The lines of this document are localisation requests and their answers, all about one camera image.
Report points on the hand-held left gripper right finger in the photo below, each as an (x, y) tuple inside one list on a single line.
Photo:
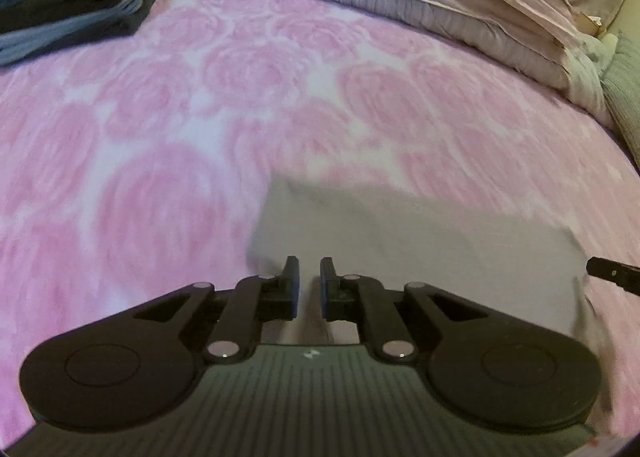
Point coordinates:
[(325, 284)]

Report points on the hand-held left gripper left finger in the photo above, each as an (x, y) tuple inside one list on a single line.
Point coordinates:
[(295, 282)]

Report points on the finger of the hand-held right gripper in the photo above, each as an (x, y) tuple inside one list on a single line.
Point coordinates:
[(615, 274)]

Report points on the grey purple cloth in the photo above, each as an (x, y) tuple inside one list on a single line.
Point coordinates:
[(400, 242)]

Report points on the grey checkered pillow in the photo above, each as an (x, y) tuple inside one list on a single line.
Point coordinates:
[(625, 97)]

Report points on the pink rose print blanket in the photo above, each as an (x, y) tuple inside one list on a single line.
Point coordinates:
[(175, 137)]

